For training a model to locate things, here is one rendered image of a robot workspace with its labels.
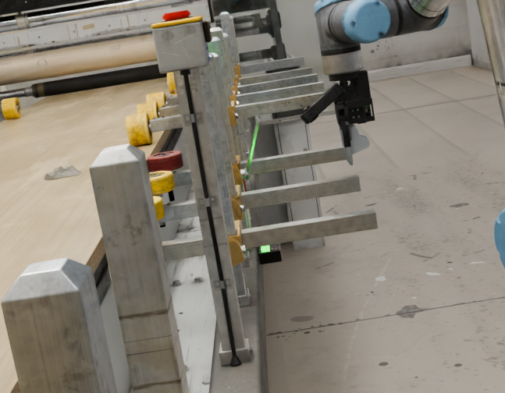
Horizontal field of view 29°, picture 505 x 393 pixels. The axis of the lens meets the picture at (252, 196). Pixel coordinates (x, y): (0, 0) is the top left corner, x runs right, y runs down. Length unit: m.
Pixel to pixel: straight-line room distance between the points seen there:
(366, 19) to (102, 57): 2.60
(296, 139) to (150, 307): 3.85
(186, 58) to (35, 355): 0.97
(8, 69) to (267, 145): 1.25
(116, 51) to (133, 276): 3.85
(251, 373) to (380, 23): 0.90
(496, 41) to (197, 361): 0.75
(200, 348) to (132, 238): 1.15
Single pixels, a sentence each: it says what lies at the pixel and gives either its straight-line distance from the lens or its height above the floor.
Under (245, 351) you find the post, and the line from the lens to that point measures 1.48.
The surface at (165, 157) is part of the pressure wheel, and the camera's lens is 2.21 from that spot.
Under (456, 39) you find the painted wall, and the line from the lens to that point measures 11.16.
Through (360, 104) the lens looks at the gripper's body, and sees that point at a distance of 2.20.
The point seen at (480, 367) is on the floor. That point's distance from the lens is 3.12.
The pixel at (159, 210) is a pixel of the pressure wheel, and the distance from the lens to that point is 1.74.
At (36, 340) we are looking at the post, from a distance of 0.44.
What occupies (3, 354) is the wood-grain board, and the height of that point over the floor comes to 0.90.
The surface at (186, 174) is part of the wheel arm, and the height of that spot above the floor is 0.86.
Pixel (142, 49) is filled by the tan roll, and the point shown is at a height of 1.05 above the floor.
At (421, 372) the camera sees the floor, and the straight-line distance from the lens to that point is 3.13.
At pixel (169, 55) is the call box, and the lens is 1.38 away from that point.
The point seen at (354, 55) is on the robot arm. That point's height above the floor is 1.06.
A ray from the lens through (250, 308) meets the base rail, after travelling 1.73.
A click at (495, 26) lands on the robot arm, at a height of 1.13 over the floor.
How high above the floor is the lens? 1.25
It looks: 12 degrees down
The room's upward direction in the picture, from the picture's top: 9 degrees counter-clockwise
